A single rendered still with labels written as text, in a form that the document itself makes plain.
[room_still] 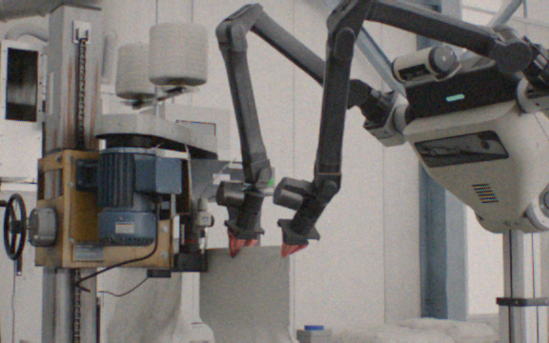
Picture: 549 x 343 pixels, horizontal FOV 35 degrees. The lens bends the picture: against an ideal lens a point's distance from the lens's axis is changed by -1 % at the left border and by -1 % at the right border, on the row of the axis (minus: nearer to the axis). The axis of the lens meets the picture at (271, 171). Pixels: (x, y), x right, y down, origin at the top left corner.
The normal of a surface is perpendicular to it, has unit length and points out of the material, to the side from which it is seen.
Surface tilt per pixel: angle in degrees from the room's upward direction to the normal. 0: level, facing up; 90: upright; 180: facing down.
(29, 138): 90
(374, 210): 90
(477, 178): 130
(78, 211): 90
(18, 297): 90
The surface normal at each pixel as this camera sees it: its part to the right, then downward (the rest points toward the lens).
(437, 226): -0.84, -0.05
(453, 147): -0.65, 0.60
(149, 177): -0.55, -0.08
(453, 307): 0.54, -0.08
